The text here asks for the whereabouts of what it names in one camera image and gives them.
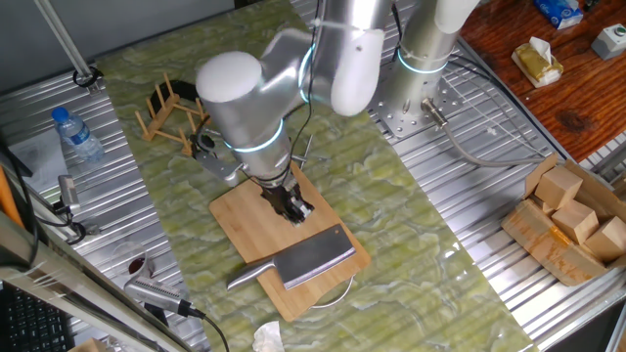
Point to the green marble pattern mat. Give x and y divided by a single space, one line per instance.
415 220

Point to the orange pole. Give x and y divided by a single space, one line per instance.
9 200

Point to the yellow tissue pack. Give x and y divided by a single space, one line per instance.
535 63

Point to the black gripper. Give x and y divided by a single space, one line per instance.
279 200

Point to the grey emergency button box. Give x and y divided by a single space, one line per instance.
611 41

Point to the grey metal frame beam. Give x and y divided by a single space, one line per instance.
73 288

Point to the steel cleaver knife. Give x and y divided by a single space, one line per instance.
313 256

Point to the aluminium pole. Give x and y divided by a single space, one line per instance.
63 41

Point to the glass cup with red liquid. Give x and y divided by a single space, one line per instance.
134 264

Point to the plastic water bottle blue cap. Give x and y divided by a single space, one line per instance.
78 137

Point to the crumpled white tissue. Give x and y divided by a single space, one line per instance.
268 338

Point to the small grey camera on mount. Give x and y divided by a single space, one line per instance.
68 190

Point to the silver ribbed camera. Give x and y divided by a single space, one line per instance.
156 294

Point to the bamboo cutting board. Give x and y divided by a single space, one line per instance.
244 225

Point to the pale wooden block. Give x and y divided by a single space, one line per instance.
606 239
574 222
557 188

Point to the white paper sheet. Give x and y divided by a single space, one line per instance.
39 161

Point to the brown cardboard box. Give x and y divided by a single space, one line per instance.
543 244

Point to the blue tissue pack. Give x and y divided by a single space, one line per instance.
557 12

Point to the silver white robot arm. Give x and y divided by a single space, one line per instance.
244 107

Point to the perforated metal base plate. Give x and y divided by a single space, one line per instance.
391 119

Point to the black keyboard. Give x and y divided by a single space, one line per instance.
29 322

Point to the brown wooden table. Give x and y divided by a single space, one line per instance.
577 88

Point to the wooden dish rack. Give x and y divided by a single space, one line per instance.
159 122

